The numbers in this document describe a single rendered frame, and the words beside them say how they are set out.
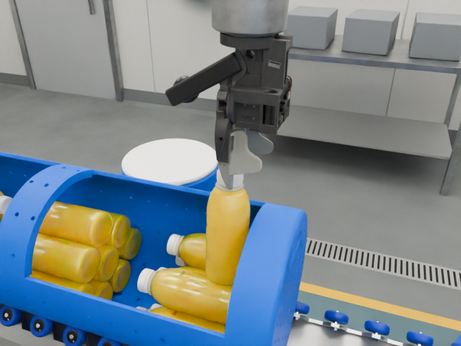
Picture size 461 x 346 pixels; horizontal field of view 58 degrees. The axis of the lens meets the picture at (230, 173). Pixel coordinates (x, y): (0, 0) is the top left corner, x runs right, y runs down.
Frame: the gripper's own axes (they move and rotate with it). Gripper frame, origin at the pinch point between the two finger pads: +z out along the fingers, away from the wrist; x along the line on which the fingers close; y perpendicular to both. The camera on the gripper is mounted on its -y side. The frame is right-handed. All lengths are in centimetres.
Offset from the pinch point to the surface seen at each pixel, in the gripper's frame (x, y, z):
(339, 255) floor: 147, 16, 128
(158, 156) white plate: 46, -39, 26
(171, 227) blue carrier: 13.3, -17.5, 23.7
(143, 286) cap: -7.0, -12.4, 20.2
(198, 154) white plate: 51, -28, 26
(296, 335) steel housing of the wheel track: 6.7, 11.9, 37.4
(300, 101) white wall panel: 324, -44, 102
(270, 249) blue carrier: -5.3, 7.9, 7.9
